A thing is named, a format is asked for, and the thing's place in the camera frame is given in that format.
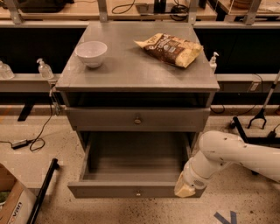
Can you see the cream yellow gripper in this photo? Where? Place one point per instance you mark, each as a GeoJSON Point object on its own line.
{"type": "Point", "coordinates": [192, 178]}

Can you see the grey drawer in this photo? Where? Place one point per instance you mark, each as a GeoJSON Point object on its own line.
{"type": "Point", "coordinates": [138, 119]}
{"type": "Point", "coordinates": [131, 165]}

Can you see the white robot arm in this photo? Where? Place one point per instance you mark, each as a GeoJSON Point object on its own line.
{"type": "Point", "coordinates": [218, 150]}

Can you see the grey top drawer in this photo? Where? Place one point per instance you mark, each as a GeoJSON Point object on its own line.
{"type": "Point", "coordinates": [138, 119]}

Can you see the grey wooden drawer cabinet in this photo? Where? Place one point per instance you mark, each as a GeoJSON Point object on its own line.
{"type": "Point", "coordinates": [130, 78]}

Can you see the blue tape floor mark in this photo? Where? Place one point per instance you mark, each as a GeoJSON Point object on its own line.
{"type": "Point", "coordinates": [226, 217]}

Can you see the black grabber tool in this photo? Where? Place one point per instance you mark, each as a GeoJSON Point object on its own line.
{"type": "Point", "coordinates": [260, 114]}

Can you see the white pump bottle right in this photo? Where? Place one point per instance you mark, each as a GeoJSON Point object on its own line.
{"type": "Point", "coordinates": [212, 61]}

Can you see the black metal bar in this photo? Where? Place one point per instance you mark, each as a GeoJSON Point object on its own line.
{"type": "Point", "coordinates": [42, 192]}

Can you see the brown yellow chip bag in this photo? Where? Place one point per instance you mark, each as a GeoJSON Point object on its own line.
{"type": "Point", "coordinates": [171, 50]}

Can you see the white ceramic bowl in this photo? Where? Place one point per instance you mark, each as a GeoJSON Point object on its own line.
{"type": "Point", "coordinates": [91, 53]}

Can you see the cardboard box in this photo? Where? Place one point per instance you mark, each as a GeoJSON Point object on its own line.
{"type": "Point", "coordinates": [16, 209]}

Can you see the clear sanitizer bottle left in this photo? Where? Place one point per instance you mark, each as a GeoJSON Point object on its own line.
{"type": "Point", "coordinates": [44, 69]}

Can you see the clear glass jar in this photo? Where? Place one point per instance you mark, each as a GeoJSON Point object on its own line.
{"type": "Point", "coordinates": [5, 71]}

